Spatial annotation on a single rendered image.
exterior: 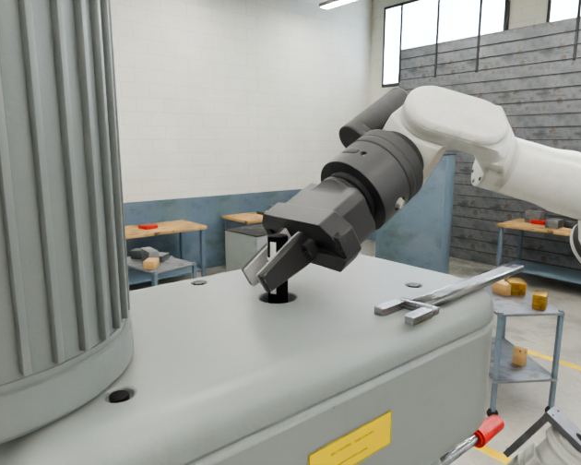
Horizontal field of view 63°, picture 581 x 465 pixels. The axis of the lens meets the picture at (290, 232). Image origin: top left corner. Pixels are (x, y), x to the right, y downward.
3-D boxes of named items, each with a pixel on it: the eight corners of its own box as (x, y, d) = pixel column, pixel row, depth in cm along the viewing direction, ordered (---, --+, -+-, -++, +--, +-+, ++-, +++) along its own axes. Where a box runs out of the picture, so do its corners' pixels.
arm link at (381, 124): (388, 231, 56) (443, 179, 61) (420, 178, 47) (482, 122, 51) (319, 171, 59) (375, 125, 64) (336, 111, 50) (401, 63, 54)
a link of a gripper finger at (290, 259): (252, 269, 43) (300, 230, 46) (267, 296, 44) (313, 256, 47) (262, 273, 42) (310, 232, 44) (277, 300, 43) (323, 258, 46)
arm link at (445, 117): (378, 169, 57) (489, 202, 56) (403, 117, 49) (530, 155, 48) (387, 129, 60) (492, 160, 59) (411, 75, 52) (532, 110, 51)
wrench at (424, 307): (499, 267, 58) (499, 259, 58) (532, 272, 55) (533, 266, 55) (373, 314, 42) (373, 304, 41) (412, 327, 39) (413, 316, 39)
